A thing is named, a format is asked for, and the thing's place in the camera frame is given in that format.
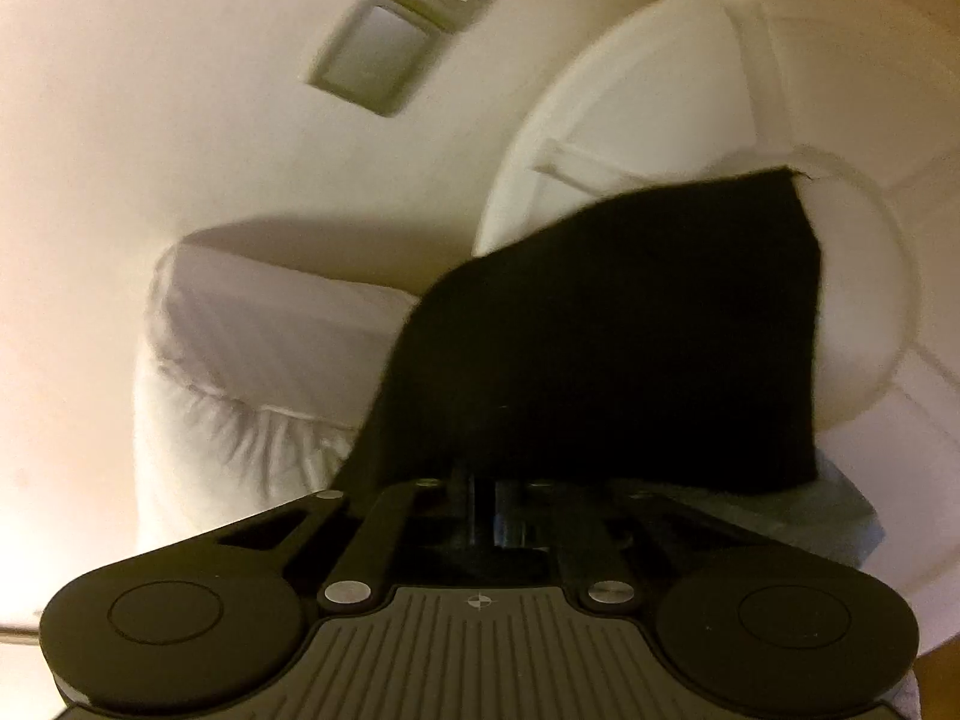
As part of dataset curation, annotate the wall switch and socket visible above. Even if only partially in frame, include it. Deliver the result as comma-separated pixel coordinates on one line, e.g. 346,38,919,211
304,0,494,117

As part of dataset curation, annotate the black garment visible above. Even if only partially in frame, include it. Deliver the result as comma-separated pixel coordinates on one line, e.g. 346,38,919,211
335,167,822,502

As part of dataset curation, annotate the white quilted headboard cushion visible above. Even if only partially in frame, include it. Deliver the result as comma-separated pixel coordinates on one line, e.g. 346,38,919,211
133,242,416,551

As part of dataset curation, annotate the blue cloth in basket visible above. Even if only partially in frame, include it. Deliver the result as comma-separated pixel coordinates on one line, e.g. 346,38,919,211
664,450,885,567

